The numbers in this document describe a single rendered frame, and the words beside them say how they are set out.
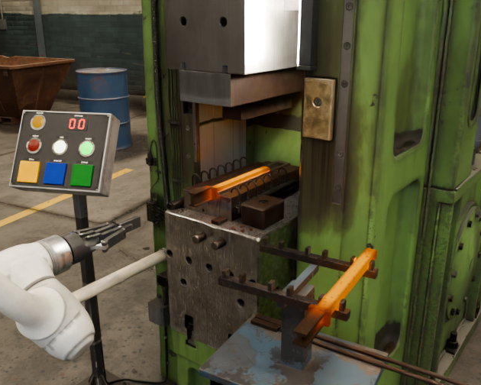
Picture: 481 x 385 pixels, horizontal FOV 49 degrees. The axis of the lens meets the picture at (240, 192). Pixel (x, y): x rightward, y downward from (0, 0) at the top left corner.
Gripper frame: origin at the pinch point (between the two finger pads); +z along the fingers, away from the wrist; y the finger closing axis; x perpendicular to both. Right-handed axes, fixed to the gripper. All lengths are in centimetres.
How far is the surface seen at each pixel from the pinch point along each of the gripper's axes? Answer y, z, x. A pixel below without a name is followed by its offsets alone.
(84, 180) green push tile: -42.0, 17.9, -0.4
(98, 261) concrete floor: -156, 105, -100
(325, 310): 60, -2, -3
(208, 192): 0.7, 31.6, 0.6
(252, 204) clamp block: 14.2, 36.4, -1.8
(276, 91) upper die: 8, 59, 29
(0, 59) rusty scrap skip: -722, 374, -22
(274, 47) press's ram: 13, 49, 43
